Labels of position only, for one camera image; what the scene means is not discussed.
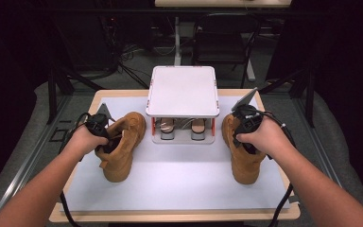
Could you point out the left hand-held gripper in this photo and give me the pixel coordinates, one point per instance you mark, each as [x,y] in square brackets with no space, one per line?
[97,124]

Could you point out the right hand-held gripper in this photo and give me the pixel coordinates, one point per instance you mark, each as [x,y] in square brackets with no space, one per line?
[249,121]

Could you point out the tan suede boot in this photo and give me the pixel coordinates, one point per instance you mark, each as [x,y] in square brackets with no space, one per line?
[123,148]
[244,167]

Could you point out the white shoe rack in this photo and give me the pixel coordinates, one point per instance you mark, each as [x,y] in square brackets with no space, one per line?
[182,91]

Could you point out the person's left hand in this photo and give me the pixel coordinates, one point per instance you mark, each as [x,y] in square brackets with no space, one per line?
[83,142]

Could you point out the person's right hand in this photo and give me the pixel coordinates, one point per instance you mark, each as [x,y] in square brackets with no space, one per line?
[267,138]

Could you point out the black metal stand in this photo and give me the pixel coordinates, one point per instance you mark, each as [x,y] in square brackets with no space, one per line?
[310,97]
[52,94]

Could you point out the dark equipment cabinet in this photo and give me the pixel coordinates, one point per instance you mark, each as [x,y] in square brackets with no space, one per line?
[85,44]

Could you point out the black folding chair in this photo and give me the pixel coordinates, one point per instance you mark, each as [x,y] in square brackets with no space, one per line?
[220,44]

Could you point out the grey table clamp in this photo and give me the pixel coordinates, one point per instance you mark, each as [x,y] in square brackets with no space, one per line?
[294,199]

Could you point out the white table mat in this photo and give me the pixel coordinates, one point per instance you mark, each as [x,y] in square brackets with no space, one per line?
[176,189]

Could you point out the white-legged background desk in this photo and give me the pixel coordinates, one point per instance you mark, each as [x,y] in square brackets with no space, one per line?
[201,3]

